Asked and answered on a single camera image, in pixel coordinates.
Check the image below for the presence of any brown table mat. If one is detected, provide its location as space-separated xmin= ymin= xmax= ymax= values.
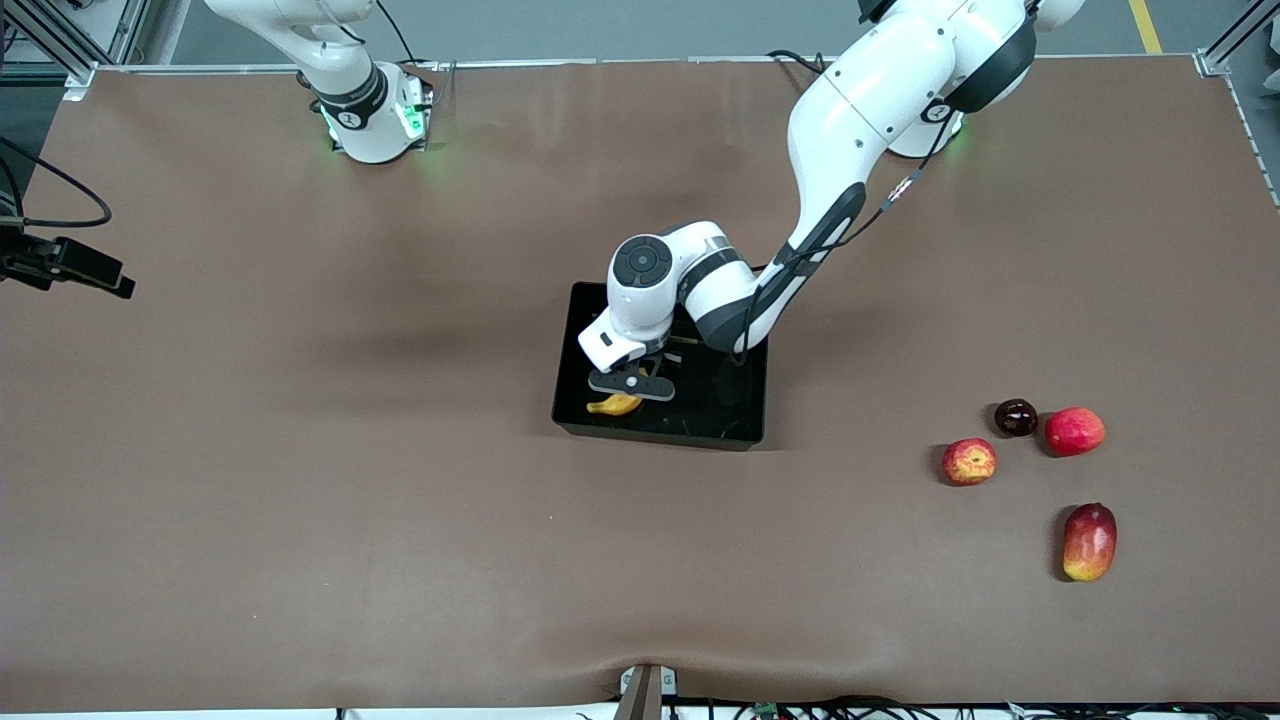
xmin=0 ymin=55 xmax=1280 ymax=713

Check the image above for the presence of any black right base cable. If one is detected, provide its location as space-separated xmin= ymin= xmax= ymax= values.
xmin=375 ymin=0 xmax=419 ymax=66

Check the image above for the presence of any red yellow mango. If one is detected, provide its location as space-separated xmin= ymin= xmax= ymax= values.
xmin=1062 ymin=502 xmax=1118 ymax=583

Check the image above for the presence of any pink red round fruit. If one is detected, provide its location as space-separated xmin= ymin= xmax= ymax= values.
xmin=1044 ymin=406 xmax=1107 ymax=458

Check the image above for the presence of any dark purple plum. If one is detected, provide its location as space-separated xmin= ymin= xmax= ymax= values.
xmin=994 ymin=398 xmax=1040 ymax=439

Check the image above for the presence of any black plastic box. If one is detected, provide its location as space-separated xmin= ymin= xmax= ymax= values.
xmin=551 ymin=281 xmax=769 ymax=452

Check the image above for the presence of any red yellow striped apple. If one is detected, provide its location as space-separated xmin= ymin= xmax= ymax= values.
xmin=942 ymin=438 xmax=999 ymax=487

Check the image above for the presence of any grey table edge bracket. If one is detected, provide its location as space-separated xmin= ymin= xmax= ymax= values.
xmin=618 ymin=664 xmax=679 ymax=720

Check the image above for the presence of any aluminium frame strut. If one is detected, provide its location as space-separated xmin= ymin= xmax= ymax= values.
xmin=1200 ymin=0 xmax=1280 ymax=79
xmin=0 ymin=0 xmax=186 ymax=101

